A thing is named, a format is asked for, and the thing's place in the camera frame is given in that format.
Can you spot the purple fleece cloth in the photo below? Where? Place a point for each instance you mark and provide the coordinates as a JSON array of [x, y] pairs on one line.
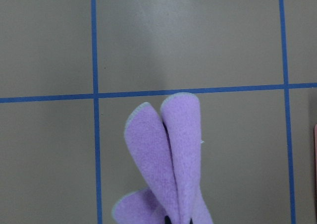
[[166, 148]]

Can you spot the pink plastic bin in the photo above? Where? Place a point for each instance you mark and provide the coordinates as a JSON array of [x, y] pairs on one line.
[[315, 144]]

